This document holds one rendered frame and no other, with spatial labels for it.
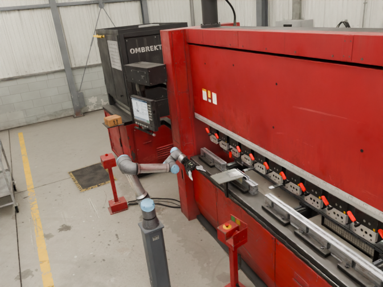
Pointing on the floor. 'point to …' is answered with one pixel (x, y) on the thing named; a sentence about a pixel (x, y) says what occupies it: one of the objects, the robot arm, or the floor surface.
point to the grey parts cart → (6, 187)
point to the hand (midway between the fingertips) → (199, 176)
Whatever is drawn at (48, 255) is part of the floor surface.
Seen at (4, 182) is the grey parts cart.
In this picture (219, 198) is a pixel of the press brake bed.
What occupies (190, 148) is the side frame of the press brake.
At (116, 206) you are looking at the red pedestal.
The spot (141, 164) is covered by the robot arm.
